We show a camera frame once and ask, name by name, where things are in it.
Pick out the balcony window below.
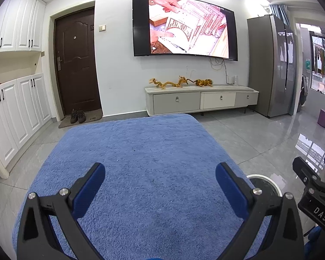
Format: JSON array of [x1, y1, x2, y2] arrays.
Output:
[[309, 31, 325, 99]]

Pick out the golden tiger figurine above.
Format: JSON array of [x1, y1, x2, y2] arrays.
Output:
[[190, 78, 214, 88]]

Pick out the television cable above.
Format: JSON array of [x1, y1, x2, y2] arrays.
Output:
[[208, 57, 231, 84]]

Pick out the grey refrigerator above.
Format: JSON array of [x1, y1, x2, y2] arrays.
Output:
[[246, 15, 297, 118]]

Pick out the brown doormat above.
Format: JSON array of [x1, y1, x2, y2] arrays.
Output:
[[58, 108, 103, 128]]

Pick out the blue fluffy blanket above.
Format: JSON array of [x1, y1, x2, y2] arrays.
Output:
[[12, 114, 271, 260]]

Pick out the white base cupboard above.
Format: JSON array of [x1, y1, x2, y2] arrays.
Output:
[[0, 73, 52, 179]]

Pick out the dark hanging bag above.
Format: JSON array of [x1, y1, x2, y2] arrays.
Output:
[[298, 75, 310, 113]]

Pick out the blue curtain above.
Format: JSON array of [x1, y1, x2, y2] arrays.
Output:
[[269, 4, 291, 25]]

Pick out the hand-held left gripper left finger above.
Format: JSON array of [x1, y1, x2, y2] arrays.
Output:
[[16, 162, 106, 260]]

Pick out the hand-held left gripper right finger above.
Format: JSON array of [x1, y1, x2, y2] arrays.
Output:
[[215, 162, 305, 260]]

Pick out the golden dragon figurine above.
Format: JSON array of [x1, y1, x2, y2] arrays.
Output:
[[149, 76, 191, 90]]

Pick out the white wall cupboard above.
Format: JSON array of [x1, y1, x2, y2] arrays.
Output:
[[0, 0, 46, 54]]

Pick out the white television cabinet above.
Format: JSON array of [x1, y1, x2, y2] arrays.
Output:
[[144, 84, 260, 117]]

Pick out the wall-mounted television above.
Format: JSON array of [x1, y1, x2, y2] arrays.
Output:
[[132, 0, 239, 61]]

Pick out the hanging laundry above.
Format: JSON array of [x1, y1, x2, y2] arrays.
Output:
[[313, 39, 325, 76]]

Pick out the dark brown door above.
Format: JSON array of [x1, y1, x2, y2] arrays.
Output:
[[54, 8, 102, 121]]

